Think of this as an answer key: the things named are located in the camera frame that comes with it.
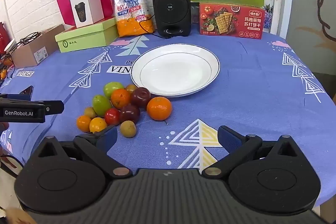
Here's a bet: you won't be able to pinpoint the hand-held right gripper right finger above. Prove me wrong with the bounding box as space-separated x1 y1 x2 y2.
202 126 300 177

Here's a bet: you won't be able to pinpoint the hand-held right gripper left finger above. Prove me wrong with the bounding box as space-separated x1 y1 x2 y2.
34 126 132 178

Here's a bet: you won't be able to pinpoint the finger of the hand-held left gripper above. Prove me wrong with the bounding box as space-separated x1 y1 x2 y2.
43 100 65 115

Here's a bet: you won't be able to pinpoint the yellow orange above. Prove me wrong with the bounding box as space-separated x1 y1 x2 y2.
89 117 108 134

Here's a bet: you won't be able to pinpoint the brown longan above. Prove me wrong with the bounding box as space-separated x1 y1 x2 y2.
120 120 137 138

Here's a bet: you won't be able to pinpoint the red tomato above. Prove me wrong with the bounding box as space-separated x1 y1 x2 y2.
104 108 121 126

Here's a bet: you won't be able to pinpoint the small orange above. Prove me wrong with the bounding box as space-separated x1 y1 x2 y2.
76 115 92 132

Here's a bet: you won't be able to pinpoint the medium orange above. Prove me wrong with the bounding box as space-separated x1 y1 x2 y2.
110 89 131 110

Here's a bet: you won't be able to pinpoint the dark red plum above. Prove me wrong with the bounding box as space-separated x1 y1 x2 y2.
131 87 151 108
120 105 140 124

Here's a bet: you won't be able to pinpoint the large orange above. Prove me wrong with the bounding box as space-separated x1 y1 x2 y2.
146 97 173 121

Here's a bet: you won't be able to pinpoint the white plate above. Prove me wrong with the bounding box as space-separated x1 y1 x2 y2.
130 43 220 97

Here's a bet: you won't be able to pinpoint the small olive green fruit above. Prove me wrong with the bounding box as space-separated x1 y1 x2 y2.
83 106 97 119

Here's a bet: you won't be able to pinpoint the oval green fruit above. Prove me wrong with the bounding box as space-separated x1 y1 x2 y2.
92 94 112 117

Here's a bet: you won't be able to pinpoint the blue printed tablecloth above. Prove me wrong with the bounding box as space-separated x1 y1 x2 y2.
0 28 332 188

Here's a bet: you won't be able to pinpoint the round green fruit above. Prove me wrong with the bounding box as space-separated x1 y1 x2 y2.
103 82 125 98

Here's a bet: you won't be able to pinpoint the brown cardboard box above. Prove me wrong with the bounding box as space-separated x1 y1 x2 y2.
12 25 65 66

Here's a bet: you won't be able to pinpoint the light green box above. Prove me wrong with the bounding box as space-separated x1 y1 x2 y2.
55 17 118 53

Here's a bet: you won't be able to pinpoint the white cup box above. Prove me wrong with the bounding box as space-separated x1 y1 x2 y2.
70 0 104 28

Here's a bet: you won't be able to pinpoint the red cracker box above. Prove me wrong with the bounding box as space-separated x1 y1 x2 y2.
199 2 263 39

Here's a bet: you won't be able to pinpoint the orange paper cup package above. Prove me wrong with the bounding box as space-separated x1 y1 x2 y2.
109 0 154 38

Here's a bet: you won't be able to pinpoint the black cables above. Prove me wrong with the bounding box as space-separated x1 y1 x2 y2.
16 30 43 44

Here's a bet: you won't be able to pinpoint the black speaker cable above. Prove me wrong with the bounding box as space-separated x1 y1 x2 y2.
138 13 174 39

